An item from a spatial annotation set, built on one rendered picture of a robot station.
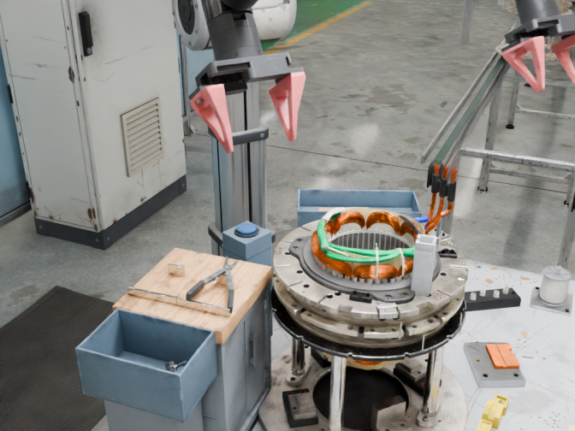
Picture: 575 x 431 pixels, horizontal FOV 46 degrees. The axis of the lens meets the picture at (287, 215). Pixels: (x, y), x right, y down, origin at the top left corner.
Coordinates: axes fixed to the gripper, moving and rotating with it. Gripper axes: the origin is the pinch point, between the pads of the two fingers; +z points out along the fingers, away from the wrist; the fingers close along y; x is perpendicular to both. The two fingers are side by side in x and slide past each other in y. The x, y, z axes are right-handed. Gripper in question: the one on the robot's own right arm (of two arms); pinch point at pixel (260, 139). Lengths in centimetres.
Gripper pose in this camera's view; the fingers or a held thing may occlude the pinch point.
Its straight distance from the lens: 81.0
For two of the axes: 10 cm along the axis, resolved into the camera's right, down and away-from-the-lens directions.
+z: 2.4, 9.7, -0.1
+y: 8.8, -2.2, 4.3
